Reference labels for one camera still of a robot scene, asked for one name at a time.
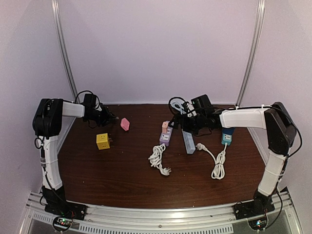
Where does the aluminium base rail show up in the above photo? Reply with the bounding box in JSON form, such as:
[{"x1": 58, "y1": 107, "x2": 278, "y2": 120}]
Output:
[{"x1": 17, "y1": 192, "x2": 303, "y2": 234}]

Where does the teal blue socket box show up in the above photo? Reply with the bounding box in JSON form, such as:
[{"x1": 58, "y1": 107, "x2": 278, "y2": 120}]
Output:
[{"x1": 221, "y1": 128, "x2": 235, "y2": 146}]

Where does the light blue strip cable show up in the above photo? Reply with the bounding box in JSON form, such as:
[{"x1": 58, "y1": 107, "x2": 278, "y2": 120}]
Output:
[{"x1": 170, "y1": 98, "x2": 193, "y2": 115}]

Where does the aluminium frame post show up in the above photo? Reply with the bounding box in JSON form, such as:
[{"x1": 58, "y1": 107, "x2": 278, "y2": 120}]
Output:
[
  {"x1": 51, "y1": 0, "x2": 78, "y2": 98},
  {"x1": 236, "y1": 0, "x2": 266, "y2": 106}
]

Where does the light blue power strip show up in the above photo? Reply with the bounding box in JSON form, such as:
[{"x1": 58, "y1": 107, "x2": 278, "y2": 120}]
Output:
[{"x1": 182, "y1": 130, "x2": 196, "y2": 155}]

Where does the pink flat adapter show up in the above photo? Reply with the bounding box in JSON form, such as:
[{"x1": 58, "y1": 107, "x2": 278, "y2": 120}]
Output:
[{"x1": 120, "y1": 117, "x2": 130, "y2": 131}]

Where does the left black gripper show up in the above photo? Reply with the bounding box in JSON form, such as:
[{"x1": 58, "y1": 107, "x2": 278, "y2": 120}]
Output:
[{"x1": 88, "y1": 107, "x2": 116, "y2": 127}]

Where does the pink charger plug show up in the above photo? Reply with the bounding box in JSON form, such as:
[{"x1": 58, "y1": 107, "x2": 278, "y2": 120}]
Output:
[{"x1": 161, "y1": 121, "x2": 169, "y2": 134}]

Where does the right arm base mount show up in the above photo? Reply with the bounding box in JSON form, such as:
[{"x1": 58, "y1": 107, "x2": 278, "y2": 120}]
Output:
[{"x1": 233, "y1": 191, "x2": 275, "y2": 220}]

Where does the yellow cube adapter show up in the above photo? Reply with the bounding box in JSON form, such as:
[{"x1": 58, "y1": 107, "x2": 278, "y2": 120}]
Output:
[{"x1": 96, "y1": 133, "x2": 112, "y2": 150}]

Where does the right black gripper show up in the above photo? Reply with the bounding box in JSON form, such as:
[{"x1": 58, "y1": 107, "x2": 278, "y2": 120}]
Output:
[{"x1": 169, "y1": 114, "x2": 206, "y2": 135}]

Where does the white cable with plug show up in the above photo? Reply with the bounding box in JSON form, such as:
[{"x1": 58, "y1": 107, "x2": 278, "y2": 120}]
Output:
[{"x1": 195, "y1": 142, "x2": 228, "y2": 180}]

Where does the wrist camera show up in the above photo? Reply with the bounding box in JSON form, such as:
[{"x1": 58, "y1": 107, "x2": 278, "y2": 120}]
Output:
[
  {"x1": 191, "y1": 94, "x2": 213, "y2": 115},
  {"x1": 82, "y1": 94, "x2": 99, "y2": 110}
]

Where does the left aluminium frame post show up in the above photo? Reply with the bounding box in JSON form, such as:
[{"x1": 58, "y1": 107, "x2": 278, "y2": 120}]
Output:
[{"x1": 51, "y1": 0, "x2": 78, "y2": 98}]

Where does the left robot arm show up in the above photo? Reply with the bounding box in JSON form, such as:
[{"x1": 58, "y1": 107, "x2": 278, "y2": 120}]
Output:
[{"x1": 32, "y1": 98, "x2": 118, "y2": 191}]

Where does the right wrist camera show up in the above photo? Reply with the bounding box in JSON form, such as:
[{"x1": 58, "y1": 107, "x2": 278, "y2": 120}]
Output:
[{"x1": 191, "y1": 94, "x2": 213, "y2": 115}]

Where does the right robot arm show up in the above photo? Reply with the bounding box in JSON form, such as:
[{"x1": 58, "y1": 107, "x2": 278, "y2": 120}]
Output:
[{"x1": 170, "y1": 102, "x2": 299, "y2": 197}]

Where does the purple power strip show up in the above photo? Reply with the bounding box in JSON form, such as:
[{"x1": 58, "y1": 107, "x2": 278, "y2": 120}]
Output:
[{"x1": 159, "y1": 121, "x2": 173, "y2": 147}]

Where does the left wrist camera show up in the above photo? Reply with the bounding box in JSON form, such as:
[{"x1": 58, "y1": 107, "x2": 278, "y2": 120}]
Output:
[{"x1": 82, "y1": 94, "x2": 99, "y2": 110}]

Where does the white coiled strip cable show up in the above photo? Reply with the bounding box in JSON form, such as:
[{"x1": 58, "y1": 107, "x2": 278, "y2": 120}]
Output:
[{"x1": 148, "y1": 143, "x2": 173, "y2": 176}]

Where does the right aluminium frame post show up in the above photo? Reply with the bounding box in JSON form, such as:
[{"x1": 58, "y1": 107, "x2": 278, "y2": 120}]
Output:
[{"x1": 236, "y1": 0, "x2": 266, "y2": 106}]

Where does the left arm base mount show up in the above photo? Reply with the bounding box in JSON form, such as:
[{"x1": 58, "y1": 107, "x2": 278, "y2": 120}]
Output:
[{"x1": 42, "y1": 186, "x2": 87, "y2": 220}]

